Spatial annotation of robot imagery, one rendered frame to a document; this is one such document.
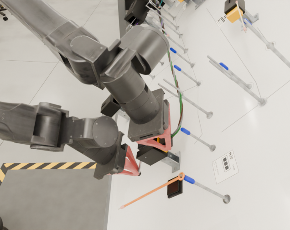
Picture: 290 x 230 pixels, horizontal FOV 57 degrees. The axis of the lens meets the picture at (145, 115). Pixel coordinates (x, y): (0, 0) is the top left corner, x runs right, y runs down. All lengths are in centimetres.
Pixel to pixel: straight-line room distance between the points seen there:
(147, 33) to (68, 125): 22
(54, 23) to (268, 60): 40
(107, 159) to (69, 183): 139
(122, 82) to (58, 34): 14
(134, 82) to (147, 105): 5
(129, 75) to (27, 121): 19
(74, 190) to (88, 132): 147
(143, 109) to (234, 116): 19
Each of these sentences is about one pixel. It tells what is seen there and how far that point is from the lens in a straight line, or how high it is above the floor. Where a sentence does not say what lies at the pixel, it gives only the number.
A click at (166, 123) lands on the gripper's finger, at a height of 124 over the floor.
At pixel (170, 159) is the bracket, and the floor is 111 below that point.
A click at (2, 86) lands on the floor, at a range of 309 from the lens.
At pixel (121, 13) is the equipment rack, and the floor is 107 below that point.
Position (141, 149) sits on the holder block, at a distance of 56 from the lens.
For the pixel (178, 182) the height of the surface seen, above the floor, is 109.
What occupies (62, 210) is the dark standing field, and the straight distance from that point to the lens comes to 185.
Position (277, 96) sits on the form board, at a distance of 51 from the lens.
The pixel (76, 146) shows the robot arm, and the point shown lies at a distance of 55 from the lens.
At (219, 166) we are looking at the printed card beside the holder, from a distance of 51.
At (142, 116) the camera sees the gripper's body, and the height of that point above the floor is 126.
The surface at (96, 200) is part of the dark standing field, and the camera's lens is 184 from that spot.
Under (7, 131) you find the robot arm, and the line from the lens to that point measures 47.
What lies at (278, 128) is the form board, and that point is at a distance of 47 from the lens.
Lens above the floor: 155
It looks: 41 degrees down
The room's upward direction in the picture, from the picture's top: straight up
